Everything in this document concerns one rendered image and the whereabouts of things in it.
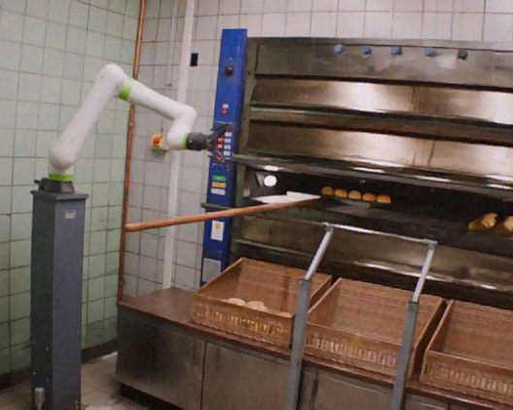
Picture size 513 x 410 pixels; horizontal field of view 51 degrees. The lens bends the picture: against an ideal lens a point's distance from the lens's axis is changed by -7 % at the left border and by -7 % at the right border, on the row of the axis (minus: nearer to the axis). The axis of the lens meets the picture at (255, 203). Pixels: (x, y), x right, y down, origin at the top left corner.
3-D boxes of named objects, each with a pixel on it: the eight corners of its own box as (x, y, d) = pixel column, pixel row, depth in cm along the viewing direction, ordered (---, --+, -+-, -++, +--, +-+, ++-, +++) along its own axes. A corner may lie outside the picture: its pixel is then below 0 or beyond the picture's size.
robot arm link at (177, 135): (170, 153, 283) (158, 143, 274) (178, 131, 286) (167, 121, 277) (192, 156, 276) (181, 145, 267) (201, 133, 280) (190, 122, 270)
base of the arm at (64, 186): (24, 187, 267) (25, 175, 266) (49, 186, 279) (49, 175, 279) (57, 194, 253) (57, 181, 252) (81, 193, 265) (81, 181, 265)
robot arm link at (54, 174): (47, 181, 252) (49, 139, 249) (46, 177, 266) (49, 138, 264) (74, 182, 256) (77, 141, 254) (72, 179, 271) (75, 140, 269)
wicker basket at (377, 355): (332, 326, 299) (339, 276, 296) (435, 349, 272) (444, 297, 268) (292, 351, 257) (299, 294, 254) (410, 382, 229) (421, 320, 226)
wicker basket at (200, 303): (237, 303, 328) (241, 256, 325) (327, 324, 301) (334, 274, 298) (188, 321, 286) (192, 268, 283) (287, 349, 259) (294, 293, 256)
